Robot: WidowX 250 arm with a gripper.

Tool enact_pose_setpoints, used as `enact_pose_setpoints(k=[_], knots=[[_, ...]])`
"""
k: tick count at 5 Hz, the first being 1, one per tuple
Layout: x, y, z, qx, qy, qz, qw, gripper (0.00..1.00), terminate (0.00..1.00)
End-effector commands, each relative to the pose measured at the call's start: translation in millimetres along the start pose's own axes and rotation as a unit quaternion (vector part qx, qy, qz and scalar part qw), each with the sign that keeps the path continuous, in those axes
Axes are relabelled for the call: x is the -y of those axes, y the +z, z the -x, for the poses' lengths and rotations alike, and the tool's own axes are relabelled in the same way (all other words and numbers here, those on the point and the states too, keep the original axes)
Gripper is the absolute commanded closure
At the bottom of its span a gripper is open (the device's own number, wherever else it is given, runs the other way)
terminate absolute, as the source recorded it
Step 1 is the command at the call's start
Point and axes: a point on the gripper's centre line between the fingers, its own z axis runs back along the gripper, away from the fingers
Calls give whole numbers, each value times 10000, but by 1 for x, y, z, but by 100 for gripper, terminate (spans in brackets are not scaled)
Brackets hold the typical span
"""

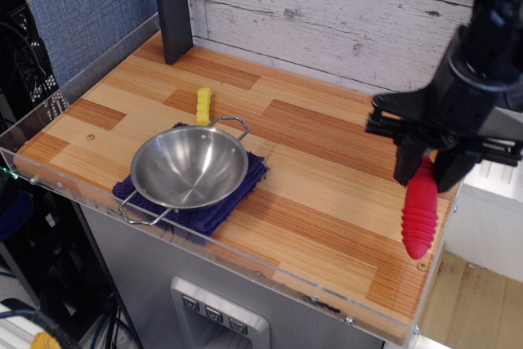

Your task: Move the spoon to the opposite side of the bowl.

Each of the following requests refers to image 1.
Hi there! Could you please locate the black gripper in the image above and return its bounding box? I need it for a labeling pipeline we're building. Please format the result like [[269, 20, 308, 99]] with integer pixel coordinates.
[[365, 24, 522, 193]]

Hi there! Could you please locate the red handled metal spoon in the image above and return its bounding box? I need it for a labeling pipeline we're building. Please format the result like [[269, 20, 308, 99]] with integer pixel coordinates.
[[401, 155, 438, 260]]

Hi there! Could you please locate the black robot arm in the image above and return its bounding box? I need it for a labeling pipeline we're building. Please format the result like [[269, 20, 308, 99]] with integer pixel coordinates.
[[365, 0, 522, 192]]

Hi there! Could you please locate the white metal side cabinet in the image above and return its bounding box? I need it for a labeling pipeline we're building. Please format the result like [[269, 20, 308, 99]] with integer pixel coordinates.
[[444, 160, 522, 281]]

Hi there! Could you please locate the purple folded cloth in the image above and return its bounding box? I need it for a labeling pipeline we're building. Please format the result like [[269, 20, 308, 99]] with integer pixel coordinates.
[[112, 123, 268, 236]]

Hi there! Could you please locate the yellow ridged plastic piece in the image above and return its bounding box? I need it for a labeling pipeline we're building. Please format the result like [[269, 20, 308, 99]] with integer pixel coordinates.
[[196, 87, 212, 125]]

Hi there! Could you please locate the silver button control panel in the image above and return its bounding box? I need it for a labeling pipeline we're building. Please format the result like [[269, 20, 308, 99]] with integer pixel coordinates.
[[170, 276, 270, 348]]

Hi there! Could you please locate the black plastic crate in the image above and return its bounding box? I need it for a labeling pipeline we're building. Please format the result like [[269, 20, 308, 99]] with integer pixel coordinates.
[[1, 0, 58, 119]]

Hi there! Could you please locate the clear acrylic table guard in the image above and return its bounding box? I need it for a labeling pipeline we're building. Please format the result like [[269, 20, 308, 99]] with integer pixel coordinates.
[[1, 17, 443, 348]]

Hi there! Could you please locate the yellow tape piece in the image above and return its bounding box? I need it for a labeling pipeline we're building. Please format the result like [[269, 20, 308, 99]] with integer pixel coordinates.
[[29, 331, 62, 349]]

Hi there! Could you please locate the dark right frame post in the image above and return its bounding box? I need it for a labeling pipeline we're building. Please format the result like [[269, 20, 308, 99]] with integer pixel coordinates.
[[460, 107, 522, 155]]

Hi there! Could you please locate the dark frame post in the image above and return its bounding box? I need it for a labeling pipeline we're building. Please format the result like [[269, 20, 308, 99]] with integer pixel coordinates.
[[156, 0, 194, 65], [460, 107, 522, 155]]

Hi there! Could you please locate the stainless steel two-handled bowl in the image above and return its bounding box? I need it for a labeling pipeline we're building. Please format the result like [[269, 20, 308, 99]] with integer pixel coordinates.
[[118, 116, 250, 226]]

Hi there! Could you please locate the dark left frame post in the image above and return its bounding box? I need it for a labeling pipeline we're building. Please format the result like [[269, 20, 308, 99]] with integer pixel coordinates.
[[156, 0, 194, 65]]

